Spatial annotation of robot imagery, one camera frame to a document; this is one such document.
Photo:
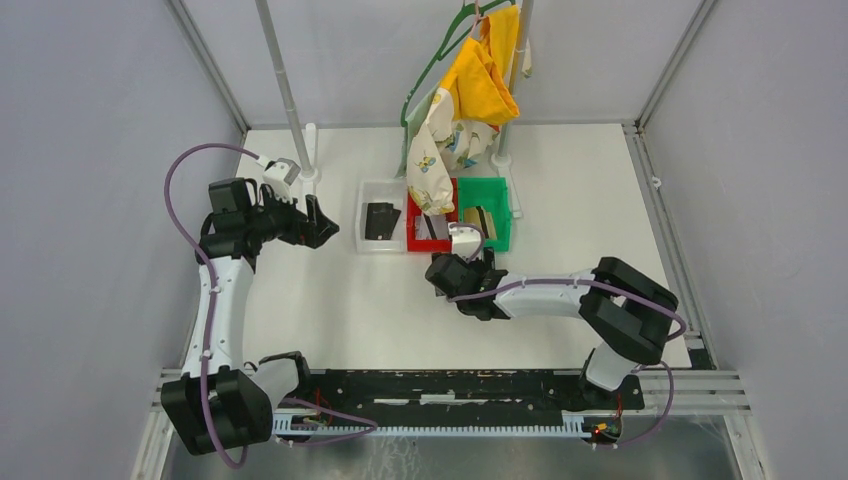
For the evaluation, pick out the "left white rack foot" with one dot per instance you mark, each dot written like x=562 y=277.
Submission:
x=310 y=175

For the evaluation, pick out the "left metal rack pole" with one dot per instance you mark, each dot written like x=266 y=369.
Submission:
x=281 y=76

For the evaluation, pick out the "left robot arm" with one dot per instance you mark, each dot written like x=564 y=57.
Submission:
x=215 y=405

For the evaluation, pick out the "white card with stripe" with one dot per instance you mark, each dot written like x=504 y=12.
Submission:
x=435 y=227

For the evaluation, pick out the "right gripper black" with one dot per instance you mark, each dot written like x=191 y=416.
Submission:
x=483 y=266

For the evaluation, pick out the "metal rack pole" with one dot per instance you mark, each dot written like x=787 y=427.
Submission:
x=526 y=10
x=281 y=76

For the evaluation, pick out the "black card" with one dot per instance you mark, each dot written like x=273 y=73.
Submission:
x=380 y=221

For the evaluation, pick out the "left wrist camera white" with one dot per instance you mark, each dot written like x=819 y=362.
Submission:
x=279 y=175

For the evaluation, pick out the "yellow patterned garment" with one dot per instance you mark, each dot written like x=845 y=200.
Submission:
x=456 y=116

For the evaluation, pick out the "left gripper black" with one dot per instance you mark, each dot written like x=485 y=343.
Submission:
x=314 y=233

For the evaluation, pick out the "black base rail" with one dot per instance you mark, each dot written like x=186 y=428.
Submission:
x=462 y=398

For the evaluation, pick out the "clear plastic bin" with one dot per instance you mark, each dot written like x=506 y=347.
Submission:
x=391 y=191

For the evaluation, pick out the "right metal rack pole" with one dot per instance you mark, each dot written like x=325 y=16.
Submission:
x=526 y=10

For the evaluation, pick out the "white slotted cable duct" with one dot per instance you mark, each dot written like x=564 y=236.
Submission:
x=290 y=424

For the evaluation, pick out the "gold card with stripe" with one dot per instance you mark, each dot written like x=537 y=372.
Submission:
x=482 y=218

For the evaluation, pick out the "green plastic bin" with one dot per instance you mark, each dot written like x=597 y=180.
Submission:
x=491 y=196

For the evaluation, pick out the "red plastic bin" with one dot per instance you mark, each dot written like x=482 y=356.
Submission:
x=437 y=246

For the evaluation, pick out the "green clothes hanger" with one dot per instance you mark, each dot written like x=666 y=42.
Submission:
x=449 y=42

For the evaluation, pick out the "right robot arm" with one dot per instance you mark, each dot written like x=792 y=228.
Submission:
x=633 y=315

